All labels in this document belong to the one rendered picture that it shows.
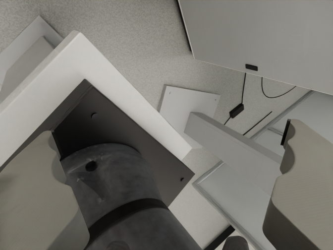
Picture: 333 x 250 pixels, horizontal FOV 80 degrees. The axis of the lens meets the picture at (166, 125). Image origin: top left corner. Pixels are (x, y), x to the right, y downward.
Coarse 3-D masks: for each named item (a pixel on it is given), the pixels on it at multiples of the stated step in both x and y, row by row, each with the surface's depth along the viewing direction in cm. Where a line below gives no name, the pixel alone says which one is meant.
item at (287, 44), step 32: (192, 0) 90; (224, 0) 76; (256, 0) 66; (288, 0) 59; (320, 0) 53; (192, 32) 104; (224, 32) 86; (256, 32) 74; (288, 32) 64; (320, 32) 57; (224, 64) 98; (256, 64) 83; (288, 64) 71; (320, 64) 62
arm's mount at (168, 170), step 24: (72, 96) 23; (96, 96) 22; (48, 120) 23; (72, 120) 21; (96, 120) 23; (120, 120) 25; (24, 144) 23; (72, 144) 22; (144, 144) 29; (0, 168) 23; (168, 168) 34; (168, 192) 37
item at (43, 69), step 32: (32, 32) 78; (0, 64) 76; (32, 64) 52; (64, 64) 22; (96, 64) 24; (0, 96) 52; (32, 96) 22; (64, 96) 24; (128, 96) 28; (0, 128) 21; (32, 128) 23; (160, 128) 34; (0, 160) 23
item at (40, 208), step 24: (48, 144) 10; (24, 168) 8; (48, 168) 8; (0, 192) 7; (24, 192) 7; (48, 192) 7; (72, 192) 7; (0, 216) 6; (24, 216) 6; (48, 216) 6; (72, 216) 6; (0, 240) 6; (24, 240) 6; (48, 240) 6; (72, 240) 6
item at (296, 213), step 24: (288, 120) 11; (288, 144) 9; (312, 144) 9; (288, 168) 9; (312, 168) 7; (288, 192) 6; (312, 192) 6; (288, 216) 6; (312, 216) 6; (288, 240) 6; (312, 240) 5
